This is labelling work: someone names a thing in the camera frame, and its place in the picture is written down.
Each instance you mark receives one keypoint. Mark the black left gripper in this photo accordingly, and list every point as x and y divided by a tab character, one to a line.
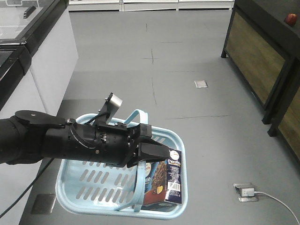
121	146

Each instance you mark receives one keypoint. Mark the dark blue Chocofello cookie box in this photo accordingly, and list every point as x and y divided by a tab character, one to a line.
163	183

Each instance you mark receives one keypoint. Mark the light blue plastic basket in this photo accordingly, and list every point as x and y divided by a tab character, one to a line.
94	188

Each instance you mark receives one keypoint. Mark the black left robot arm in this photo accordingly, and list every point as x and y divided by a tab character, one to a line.
29	136

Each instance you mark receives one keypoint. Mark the metal floor socket plate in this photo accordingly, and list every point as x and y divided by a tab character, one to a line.
201	84

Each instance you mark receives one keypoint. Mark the open floor socket box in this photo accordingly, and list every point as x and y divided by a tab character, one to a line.
238	187

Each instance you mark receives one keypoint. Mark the white power adapter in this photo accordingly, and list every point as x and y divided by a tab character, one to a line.
247	192

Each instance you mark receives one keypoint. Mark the dark metal floor plate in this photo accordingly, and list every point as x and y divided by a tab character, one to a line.
43	204

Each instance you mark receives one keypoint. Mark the white chest freezer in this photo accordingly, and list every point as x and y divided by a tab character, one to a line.
38	55

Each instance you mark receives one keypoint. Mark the black wooden produce stand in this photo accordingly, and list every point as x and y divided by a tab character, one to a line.
266	51

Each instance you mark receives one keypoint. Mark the white store shelving unit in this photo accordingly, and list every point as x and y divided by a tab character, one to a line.
147	5

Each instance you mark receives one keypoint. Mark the red apple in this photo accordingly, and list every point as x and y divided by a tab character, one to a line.
291	19

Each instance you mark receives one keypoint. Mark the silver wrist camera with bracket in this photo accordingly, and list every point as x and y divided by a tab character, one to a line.
110	107

